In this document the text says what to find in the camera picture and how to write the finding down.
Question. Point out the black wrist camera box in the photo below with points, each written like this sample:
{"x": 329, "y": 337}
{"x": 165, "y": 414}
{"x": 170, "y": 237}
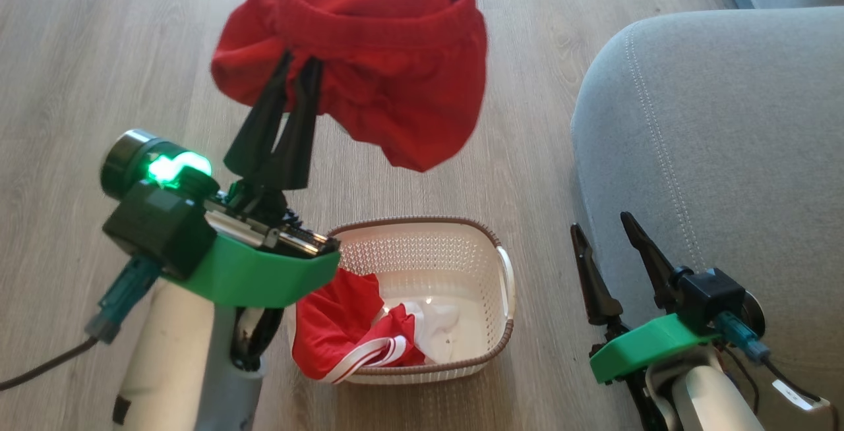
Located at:
{"x": 715, "y": 296}
{"x": 155, "y": 207}

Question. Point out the white woven plastic laundry basket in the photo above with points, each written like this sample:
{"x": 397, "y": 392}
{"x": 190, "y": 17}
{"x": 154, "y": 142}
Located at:
{"x": 455, "y": 266}

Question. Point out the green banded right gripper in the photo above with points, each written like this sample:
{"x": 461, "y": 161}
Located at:
{"x": 646, "y": 348}

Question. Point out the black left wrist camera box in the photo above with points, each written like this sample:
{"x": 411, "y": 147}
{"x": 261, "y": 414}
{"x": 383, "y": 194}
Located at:
{"x": 155, "y": 207}

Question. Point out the plain red shorts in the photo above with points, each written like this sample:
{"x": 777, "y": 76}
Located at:
{"x": 389, "y": 49}

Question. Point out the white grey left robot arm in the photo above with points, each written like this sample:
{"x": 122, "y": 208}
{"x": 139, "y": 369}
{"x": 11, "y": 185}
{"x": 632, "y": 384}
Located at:
{"x": 171, "y": 352}

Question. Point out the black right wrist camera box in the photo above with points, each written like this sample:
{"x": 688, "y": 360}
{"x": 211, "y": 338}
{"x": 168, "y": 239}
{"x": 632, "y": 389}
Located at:
{"x": 715, "y": 296}

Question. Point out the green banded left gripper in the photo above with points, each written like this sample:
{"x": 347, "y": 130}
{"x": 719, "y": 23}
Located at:
{"x": 257, "y": 273}

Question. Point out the grey fabric sofa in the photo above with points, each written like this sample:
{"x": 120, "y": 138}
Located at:
{"x": 732, "y": 154}

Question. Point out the red garment with white stripes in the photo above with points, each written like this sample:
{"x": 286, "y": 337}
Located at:
{"x": 336, "y": 325}

